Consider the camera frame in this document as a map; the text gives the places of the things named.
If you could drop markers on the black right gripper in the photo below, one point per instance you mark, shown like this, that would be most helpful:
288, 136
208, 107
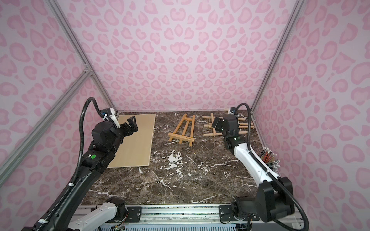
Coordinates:
219, 124

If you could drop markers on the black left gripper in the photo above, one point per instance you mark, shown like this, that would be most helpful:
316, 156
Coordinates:
128, 127

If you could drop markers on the small wooden easel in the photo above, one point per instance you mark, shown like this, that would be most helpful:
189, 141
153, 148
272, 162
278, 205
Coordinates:
244, 126

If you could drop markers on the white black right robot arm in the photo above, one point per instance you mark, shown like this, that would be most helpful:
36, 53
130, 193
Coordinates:
271, 202

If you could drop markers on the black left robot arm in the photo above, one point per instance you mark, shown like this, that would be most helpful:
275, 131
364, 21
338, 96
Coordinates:
106, 140

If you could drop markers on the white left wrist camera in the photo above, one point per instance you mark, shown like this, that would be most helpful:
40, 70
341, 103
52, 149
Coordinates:
109, 114

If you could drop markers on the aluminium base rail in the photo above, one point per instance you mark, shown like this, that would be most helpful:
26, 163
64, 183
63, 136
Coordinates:
188, 217

